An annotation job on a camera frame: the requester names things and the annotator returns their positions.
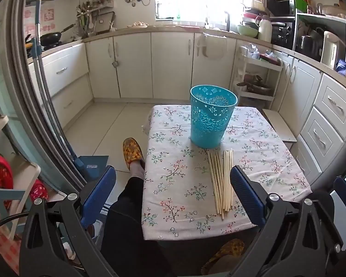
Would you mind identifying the teal perforated plastic basket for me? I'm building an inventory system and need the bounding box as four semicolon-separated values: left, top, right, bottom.
190;84;238;149

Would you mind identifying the blue dustpan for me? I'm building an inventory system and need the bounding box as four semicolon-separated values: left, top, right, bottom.
74;156;109;182

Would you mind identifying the yellow patterned right slipper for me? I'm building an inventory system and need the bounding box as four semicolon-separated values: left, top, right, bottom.
201;238;245;275

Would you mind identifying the yellow patterned slipper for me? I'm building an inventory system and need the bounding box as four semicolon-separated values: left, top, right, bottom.
122;138;145;169
201;238;245;275

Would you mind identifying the yellow patterned left slipper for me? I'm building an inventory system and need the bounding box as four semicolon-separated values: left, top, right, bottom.
122;138;145;169

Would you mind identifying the white shoe rack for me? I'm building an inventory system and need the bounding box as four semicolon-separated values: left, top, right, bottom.
0;115;42;240

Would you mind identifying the wooden board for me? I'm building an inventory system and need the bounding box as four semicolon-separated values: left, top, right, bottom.
262;109;297;143

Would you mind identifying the red slipper on rack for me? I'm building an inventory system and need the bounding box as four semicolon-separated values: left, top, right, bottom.
0;151;15;203

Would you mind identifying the dark cooking pot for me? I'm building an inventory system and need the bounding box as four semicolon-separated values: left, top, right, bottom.
237;74;272;96

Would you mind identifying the white storage trolley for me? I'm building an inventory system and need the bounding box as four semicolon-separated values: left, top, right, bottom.
231;44;284;110

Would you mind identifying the white electric kettle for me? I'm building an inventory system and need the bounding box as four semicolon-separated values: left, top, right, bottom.
321;31;346;69

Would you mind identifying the black frying pan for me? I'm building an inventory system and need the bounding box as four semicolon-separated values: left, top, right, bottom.
40;24;75;46

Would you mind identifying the white thermos jug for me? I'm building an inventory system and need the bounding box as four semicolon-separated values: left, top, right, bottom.
258;15;272;42

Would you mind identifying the green bowl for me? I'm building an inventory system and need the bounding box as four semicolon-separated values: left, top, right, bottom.
237;25;258;38

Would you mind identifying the black microwave oven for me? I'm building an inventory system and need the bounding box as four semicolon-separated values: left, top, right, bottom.
271;16;296;49

